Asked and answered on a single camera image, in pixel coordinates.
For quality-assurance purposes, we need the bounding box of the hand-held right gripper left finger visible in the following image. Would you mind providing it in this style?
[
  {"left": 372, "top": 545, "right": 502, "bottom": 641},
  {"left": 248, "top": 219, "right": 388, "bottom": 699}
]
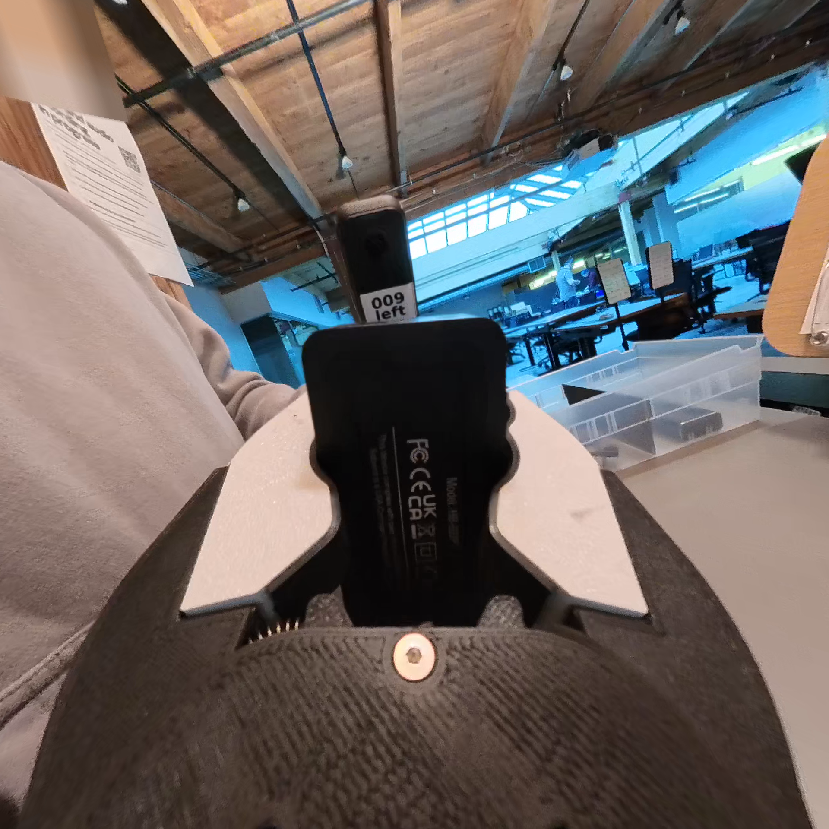
[{"left": 180, "top": 387, "right": 343, "bottom": 616}]

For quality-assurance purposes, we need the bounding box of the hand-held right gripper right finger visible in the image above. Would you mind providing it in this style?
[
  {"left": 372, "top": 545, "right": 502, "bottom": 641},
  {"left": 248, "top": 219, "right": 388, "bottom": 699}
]
[{"left": 491, "top": 389, "right": 650, "bottom": 617}]

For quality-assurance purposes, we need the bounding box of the black usb hub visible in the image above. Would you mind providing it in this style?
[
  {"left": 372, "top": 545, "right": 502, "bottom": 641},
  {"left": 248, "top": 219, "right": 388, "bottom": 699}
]
[{"left": 301, "top": 317, "right": 520, "bottom": 628}]

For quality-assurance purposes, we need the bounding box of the clear plastic bin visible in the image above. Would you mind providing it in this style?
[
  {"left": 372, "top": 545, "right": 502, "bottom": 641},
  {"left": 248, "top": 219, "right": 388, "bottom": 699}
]
[{"left": 510, "top": 335, "right": 765, "bottom": 475}]

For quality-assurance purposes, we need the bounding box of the person's left forearm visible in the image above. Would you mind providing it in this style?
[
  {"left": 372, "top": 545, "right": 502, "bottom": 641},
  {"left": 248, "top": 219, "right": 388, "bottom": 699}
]
[{"left": 162, "top": 291, "right": 307, "bottom": 443}]

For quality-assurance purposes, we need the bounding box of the long work table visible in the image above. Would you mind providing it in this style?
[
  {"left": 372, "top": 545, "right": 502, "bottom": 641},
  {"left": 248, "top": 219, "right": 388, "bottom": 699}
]
[{"left": 505, "top": 293, "right": 690, "bottom": 370}]

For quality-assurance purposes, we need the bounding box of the person in beige sweatshirt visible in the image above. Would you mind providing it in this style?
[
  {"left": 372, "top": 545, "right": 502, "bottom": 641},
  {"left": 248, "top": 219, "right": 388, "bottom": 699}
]
[{"left": 0, "top": 158, "right": 250, "bottom": 810}]

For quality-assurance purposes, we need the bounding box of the standing display board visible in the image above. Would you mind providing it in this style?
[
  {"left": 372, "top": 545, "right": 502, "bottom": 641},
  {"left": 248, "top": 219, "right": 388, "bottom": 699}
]
[
  {"left": 646, "top": 241, "right": 676, "bottom": 290},
  {"left": 596, "top": 258, "right": 633, "bottom": 307}
]

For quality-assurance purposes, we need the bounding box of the white printed paper sheet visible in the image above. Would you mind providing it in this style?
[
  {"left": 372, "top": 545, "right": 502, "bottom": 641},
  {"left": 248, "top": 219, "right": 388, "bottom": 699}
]
[{"left": 31, "top": 102, "right": 194, "bottom": 287}]

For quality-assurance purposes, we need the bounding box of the rounded wooden board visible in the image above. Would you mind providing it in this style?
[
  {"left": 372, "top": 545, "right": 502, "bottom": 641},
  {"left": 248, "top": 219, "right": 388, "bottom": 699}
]
[{"left": 762, "top": 136, "right": 829, "bottom": 358}]

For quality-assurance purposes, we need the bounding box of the wooden board with paper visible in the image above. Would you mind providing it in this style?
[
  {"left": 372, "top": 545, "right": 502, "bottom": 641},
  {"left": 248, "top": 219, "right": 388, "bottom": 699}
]
[{"left": 0, "top": 97, "right": 195, "bottom": 307}]

